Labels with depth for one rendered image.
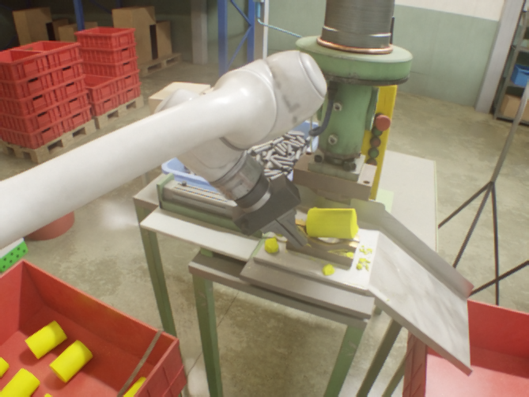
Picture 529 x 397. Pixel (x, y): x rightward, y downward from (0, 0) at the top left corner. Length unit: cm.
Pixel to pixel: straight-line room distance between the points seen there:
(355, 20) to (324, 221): 43
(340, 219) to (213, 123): 48
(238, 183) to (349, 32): 31
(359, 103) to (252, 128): 27
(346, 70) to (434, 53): 539
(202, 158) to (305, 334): 149
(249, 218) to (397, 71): 37
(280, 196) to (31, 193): 43
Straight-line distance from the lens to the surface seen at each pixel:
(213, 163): 59
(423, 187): 136
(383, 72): 61
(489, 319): 135
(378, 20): 64
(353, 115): 69
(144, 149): 39
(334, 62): 60
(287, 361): 186
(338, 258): 86
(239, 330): 195
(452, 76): 605
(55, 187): 40
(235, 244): 90
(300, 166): 76
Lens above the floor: 160
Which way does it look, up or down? 34 degrees down
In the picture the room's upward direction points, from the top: 3 degrees clockwise
